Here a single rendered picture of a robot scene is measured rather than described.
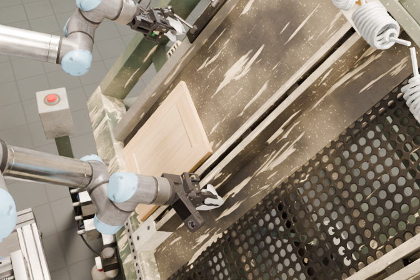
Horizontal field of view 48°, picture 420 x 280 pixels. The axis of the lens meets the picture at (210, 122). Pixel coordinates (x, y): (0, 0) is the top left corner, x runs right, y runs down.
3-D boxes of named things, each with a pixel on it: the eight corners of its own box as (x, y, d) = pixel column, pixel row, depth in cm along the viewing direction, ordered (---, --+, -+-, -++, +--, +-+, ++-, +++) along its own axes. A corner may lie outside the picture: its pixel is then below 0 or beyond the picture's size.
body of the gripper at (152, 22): (160, 45, 146) (126, 33, 138) (153, 27, 151) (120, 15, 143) (174, 27, 142) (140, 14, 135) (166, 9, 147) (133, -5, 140)
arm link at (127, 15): (107, 9, 141) (121, -12, 137) (120, 14, 144) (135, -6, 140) (112, 25, 136) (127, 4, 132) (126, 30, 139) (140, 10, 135)
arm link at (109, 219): (105, 204, 135) (124, 177, 130) (122, 236, 129) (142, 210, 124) (81, 205, 129) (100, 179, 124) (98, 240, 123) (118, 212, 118)
